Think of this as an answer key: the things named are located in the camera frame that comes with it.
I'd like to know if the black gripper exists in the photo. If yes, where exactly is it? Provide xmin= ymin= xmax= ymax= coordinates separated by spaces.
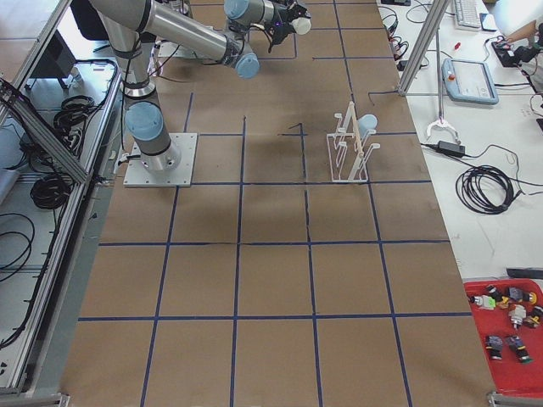
xmin=266 ymin=2 xmax=299 ymax=45

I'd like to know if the cream white cup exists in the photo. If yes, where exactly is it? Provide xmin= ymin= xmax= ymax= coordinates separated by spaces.
xmin=291 ymin=17 xmax=311 ymax=36

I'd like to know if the light blue cup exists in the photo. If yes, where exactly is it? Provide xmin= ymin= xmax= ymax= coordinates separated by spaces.
xmin=357 ymin=114 xmax=378 ymax=136

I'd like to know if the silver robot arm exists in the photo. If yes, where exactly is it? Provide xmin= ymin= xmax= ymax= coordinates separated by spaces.
xmin=91 ymin=1 xmax=311 ymax=172

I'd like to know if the white grabber tool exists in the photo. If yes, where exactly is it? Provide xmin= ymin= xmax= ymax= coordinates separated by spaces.
xmin=426 ymin=31 xmax=462 ymax=145

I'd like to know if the white keyboard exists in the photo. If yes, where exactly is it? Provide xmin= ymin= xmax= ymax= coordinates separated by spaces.
xmin=451 ymin=0 xmax=481 ymax=31

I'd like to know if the teach pendant tablet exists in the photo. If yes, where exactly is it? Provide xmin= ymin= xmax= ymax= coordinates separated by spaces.
xmin=441 ymin=58 xmax=499 ymax=105

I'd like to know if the black power adapter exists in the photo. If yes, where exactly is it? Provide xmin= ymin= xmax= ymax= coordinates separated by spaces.
xmin=436 ymin=141 xmax=466 ymax=158

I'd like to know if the red parts tray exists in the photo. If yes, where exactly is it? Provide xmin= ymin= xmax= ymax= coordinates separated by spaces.
xmin=464 ymin=279 xmax=542 ymax=399

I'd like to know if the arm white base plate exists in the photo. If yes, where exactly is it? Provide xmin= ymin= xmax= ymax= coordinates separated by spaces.
xmin=124 ymin=133 xmax=198 ymax=187
xmin=156 ymin=41 xmax=208 ymax=59

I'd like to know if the white wire cup rack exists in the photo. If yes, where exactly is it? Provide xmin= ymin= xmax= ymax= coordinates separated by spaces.
xmin=326 ymin=101 xmax=380 ymax=183

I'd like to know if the aluminium frame post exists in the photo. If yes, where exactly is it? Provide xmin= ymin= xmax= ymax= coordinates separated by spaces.
xmin=397 ymin=0 xmax=449 ymax=96

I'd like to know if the coiled black cable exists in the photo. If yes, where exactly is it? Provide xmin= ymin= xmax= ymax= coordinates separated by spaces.
xmin=456 ymin=164 xmax=525 ymax=215

